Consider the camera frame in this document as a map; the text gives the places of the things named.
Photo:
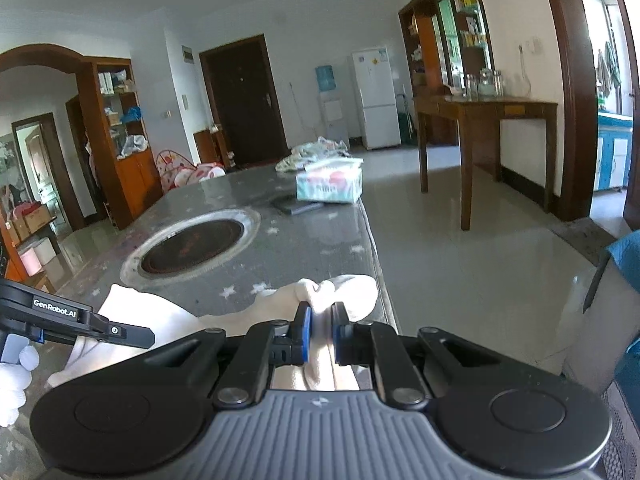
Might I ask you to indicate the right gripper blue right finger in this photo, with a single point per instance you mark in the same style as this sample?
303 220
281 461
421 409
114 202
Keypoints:
379 348

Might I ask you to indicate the white cream garment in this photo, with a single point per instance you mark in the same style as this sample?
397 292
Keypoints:
169 322

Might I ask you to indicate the white refrigerator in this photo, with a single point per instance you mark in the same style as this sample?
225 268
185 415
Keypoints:
376 98

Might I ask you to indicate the tissue box pastel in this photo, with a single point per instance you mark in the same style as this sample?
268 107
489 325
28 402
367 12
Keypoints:
336 180

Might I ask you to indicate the round black induction cooktop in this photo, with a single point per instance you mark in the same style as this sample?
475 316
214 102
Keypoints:
190 248

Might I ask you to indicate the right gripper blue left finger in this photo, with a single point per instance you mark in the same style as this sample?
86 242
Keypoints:
246 363

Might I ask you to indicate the white gloved hand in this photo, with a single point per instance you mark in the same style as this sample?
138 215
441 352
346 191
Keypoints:
19 358

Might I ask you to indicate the wooden side table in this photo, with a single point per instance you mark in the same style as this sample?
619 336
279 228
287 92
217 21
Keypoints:
479 123

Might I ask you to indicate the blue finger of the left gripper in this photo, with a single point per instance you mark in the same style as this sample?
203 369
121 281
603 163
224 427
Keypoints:
105 330

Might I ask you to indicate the polka dot play tent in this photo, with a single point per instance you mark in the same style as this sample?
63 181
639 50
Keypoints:
176 171

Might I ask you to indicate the dark wooden door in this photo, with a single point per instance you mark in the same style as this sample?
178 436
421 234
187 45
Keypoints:
244 102

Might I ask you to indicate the wooden display cabinet right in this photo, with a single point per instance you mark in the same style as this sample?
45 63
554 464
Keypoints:
445 41

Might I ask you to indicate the grey star quilted table cover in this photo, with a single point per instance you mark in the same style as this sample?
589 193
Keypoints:
319 245

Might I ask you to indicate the floral crumpled cloth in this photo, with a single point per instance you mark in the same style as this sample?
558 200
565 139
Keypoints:
305 154

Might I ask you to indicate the wooden shelf cabinet left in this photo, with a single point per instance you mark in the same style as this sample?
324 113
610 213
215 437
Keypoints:
120 147

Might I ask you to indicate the blue cloth chair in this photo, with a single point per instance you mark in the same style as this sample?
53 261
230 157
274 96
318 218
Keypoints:
605 356

